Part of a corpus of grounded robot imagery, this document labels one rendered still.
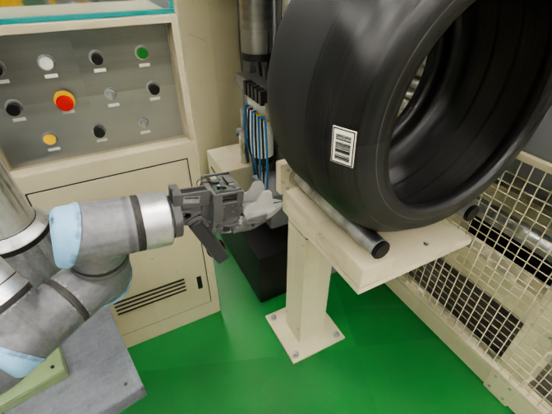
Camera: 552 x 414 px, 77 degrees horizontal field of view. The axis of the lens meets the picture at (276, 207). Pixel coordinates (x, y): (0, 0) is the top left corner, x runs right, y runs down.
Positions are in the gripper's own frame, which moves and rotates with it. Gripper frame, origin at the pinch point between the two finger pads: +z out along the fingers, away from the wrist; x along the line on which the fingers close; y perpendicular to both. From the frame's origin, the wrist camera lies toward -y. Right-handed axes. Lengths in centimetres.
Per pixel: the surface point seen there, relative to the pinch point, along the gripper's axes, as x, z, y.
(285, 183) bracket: 23.5, 16.5, -10.3
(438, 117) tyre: 12, 55, 10
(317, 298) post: 26, 41, -69
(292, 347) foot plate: 26, 34, -96
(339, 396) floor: -1, 40, -97
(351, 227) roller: -2.6, 18.5, -7.5
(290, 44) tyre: 6.8, 2.8, 27.8
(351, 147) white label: -11.7, 4.5, 17.1
